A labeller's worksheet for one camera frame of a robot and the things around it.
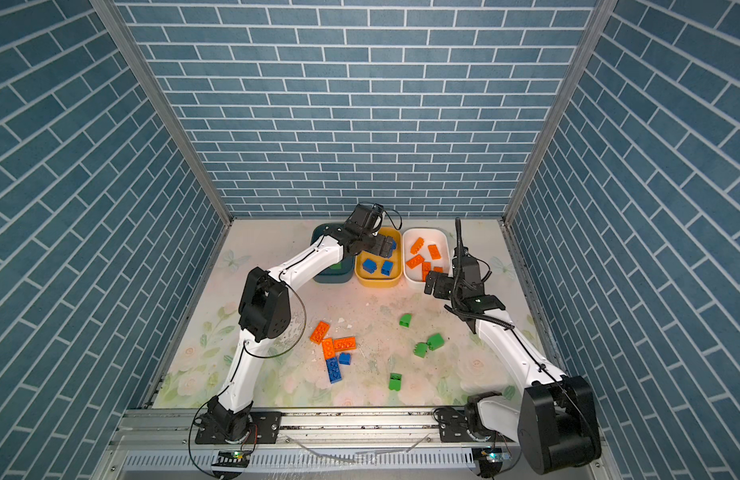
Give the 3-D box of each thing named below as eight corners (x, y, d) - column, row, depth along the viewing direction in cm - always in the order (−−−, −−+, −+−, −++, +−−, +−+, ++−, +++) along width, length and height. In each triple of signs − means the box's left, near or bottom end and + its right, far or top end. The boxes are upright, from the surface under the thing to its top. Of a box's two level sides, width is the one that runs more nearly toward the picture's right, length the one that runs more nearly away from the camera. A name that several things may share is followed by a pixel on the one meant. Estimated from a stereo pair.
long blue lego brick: (331, 384, 83) (330, 382, 81) (325, 362, 86) (324, 360, 85) (343, 379, 83) (342, 377, 82) (336, 358, 87) (336, 356, 86)
